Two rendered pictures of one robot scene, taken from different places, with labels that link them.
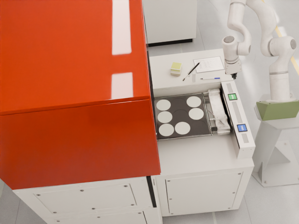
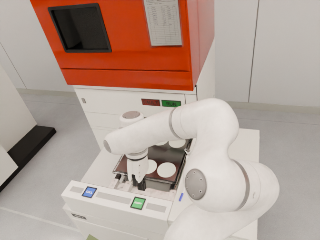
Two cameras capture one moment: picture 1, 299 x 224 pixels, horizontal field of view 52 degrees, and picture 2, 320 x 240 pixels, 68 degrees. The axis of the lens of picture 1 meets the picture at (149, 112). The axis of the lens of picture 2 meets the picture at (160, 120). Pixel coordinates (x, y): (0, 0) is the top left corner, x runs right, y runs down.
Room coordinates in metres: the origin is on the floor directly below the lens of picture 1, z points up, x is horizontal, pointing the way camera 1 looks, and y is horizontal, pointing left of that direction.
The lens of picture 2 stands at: (1.70, -1.10, 1.90)
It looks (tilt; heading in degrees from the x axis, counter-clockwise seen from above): 38 degrees down; 112
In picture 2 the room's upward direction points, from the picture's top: 11 degrees counter-clockwise
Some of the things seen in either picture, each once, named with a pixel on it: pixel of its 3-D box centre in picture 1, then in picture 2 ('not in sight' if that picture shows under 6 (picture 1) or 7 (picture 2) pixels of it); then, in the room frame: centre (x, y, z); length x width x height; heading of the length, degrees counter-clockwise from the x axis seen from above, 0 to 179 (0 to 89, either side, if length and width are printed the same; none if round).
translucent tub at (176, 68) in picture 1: (176, 69); not in sight; (1.63, -0.24, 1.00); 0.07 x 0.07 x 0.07; 66
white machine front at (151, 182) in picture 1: (148, 131); (135, 110); (1.10, 0.03, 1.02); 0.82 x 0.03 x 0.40; 177
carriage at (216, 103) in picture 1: (218, 112); (141, 195); (1.28, -0.47, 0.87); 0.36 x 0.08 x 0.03; 177
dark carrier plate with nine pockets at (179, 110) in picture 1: (180, 115); (154, 152); (1.27, -0.21, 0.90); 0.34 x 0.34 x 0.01; 87
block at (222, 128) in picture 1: (223, 128); (113, 186); (1.12, -0.47, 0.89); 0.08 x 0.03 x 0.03; 87
